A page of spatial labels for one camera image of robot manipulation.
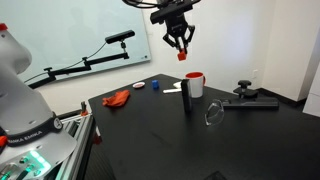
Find aluminium extrusion frame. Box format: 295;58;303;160
49;111;98;180

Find black boom cable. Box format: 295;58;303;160
24;41;110;83

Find small red white dish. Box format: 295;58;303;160
132;81;146;90

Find white mug orange inside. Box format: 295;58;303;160
184;71;207;99

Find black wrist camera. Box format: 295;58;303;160
149;0;195;25

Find white paper strip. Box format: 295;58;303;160
162;87;183;95

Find black upright box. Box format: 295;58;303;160
180;78;194;114

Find frosted glass whiteboard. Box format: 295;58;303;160
0;0;152;83

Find black clamp mount with knob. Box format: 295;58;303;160
221;79;280;111

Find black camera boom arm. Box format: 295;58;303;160
27;40;131;90

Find clear safety glasses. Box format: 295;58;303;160
204;98;226;127

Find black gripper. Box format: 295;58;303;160
162;13;196;55

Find red frame bracket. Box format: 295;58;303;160
92;132;103;145

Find white drawer cabinet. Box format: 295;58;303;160
302;62;320;118

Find black boom mounted camera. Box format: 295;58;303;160
104;29;136;45

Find orange crumpled cloth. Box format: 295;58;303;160
101;89;132;108

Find orange frame clamp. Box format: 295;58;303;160
79;100;90;117

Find orange notched block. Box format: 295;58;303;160
176;48;188;62

